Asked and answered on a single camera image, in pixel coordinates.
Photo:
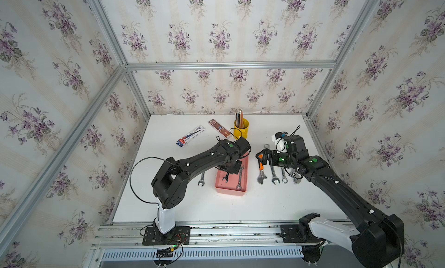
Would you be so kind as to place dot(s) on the pink plastic storage box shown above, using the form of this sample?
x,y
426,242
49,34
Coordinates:
x,y
229,188

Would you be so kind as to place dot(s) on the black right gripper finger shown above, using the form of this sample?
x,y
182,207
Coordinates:
x,y
262,154
262,162

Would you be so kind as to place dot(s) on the small silver combination wrench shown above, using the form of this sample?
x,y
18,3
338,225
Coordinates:
x,y
201,181

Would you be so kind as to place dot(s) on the yellow pencil cup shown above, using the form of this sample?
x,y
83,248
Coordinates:
x,y
239,132

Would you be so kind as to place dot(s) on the brown pencil box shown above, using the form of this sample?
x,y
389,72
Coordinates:
x,y
221,129

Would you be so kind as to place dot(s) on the aluminium mounting rail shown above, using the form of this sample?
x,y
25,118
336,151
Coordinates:
x,y
241,233

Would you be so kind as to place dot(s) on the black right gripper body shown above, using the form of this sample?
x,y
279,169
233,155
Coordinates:
x,y
278,159

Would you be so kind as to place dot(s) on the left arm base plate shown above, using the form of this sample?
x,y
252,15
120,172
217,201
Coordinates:
x,y
153,237

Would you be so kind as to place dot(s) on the bundle of coloured pencils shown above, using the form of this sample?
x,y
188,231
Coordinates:
x,y
239,120

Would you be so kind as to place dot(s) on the silver end wrench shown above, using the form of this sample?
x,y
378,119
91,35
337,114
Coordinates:
x,y
239,185

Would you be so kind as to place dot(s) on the silver adjustable wrench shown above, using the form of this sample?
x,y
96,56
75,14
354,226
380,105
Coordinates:
x,y
296,177

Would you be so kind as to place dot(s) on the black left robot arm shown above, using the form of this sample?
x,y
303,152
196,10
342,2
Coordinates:
x,y
170,182

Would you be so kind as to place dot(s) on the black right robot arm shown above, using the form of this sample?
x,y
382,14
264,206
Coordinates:
x,y
376,240

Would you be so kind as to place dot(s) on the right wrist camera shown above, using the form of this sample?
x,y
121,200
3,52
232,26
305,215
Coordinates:
x,y
279,141

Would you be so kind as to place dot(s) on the orange handled adjustable wrench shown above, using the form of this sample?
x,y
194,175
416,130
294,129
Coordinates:
x,y
261,177

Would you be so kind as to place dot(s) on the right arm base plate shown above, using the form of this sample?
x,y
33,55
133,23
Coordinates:
x,y
296,233

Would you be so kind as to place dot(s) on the long silver combination wrench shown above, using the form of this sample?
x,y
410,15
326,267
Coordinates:
x,y
275,180

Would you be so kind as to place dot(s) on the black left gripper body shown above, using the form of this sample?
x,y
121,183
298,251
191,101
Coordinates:
x,y
234,168

